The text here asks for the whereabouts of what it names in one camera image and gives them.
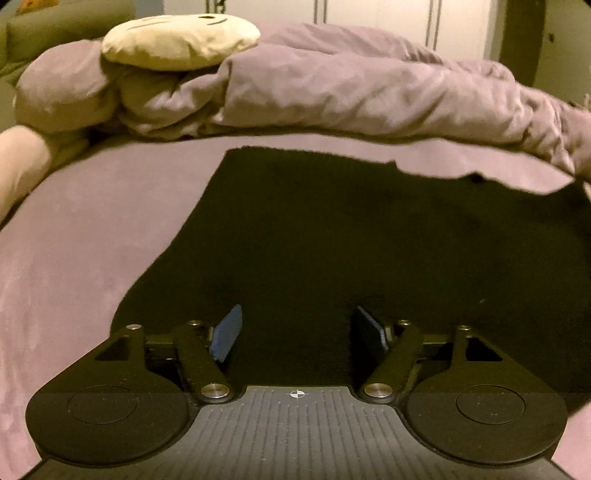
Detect cream pillow at left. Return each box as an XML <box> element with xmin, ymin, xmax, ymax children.
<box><xmin>0</xmin><ymin>124</ymin><xmax>51</xmax><ymax>222</ymax></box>

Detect black knit sweater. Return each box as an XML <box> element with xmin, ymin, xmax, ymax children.
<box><xmin>111</xmin><ymin>147</ymin><xmax>591</xmax><ymax>416</ymax></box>

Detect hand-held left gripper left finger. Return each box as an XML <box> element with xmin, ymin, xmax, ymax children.
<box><xmin>95</xmin><ymin>304</ymin><xmax>244</xmax><ymax>403</ymax></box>

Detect purple pillow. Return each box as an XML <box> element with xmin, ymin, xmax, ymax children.
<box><xmin>14</xmin><ymin>39</ymin><xmax>121</xmax><ymax>134</ymax></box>

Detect white wardrobe doors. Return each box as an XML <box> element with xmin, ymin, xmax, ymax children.
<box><xmin>203</xmin><ymin>0</ymin><xmax>492</xmax><ymax>58</ymax></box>

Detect cream face plush cushion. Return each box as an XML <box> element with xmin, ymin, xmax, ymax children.
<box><xmin>102</xmin><ymin>13</ymin><xmax>262</xmax><ymax>72</ymax></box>

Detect purple duvet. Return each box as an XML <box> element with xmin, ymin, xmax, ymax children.
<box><xmin>117</xmin><ymin>22</ymin><xmax>591</xmax><ymax>181</ymax></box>

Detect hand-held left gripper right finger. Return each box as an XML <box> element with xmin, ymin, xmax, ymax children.
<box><xmin>351</xmin><ymin>305</ymin><xmax>505</xmax><ymax>403</ymax></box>

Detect green sofa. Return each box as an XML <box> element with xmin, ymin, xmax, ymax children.
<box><xmin>0</xmin><ymin>0</ymin><xmax>137</xmax><ymax>88</ymax></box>

